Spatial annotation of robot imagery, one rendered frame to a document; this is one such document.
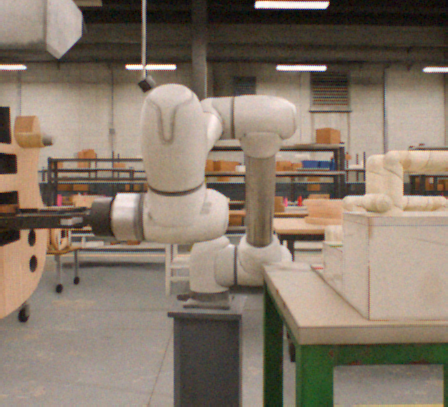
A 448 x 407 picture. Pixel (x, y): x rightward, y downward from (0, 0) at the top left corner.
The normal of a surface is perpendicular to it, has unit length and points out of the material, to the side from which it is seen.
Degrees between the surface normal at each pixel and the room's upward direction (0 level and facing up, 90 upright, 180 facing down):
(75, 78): 90
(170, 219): 114
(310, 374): 91
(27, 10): 90
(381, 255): 90
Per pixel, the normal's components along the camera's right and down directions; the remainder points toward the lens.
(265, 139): 0.00, 0.62
